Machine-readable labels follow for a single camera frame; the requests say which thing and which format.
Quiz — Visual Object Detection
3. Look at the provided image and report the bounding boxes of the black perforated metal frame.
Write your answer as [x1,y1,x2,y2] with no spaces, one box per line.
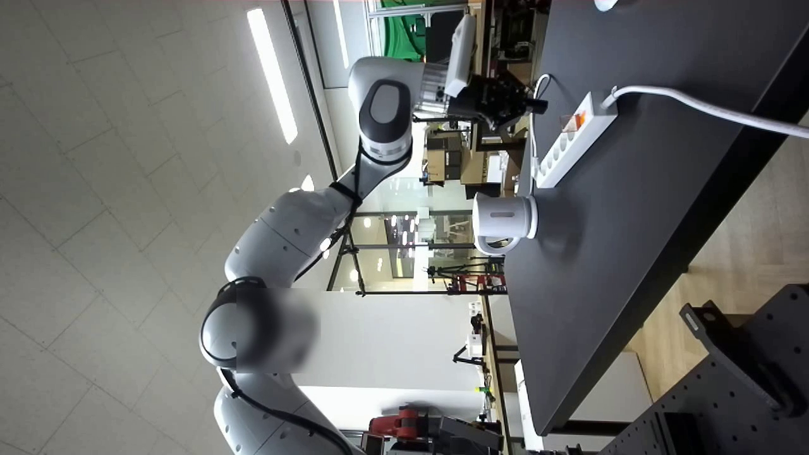
[599,284,809,455]

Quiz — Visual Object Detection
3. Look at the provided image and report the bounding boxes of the red and black device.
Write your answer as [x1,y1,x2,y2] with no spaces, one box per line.
[367,404,444,451]

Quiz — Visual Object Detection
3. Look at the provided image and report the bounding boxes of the white cylindrical container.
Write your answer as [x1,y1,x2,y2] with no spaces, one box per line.
[470,192,542,261]

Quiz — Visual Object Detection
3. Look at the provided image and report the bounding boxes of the white power strip cable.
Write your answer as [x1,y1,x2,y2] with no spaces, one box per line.
[599,82,809,145]

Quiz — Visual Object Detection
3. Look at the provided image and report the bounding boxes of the rectangular ceiling light panel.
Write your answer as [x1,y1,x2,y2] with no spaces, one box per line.
[246,5,302,148]

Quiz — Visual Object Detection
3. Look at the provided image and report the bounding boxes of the white power strip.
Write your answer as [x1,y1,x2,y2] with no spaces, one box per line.
[532,89,623,192]

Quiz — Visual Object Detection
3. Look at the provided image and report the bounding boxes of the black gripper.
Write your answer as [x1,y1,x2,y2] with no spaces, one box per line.
[466,74,553,132]

